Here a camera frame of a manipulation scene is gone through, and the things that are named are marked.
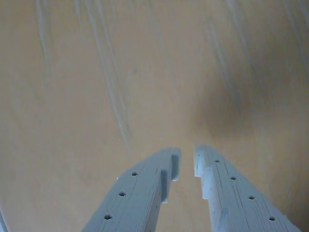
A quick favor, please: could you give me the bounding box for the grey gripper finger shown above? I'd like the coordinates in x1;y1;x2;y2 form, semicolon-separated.
81;147;182;232
194;144;302;232

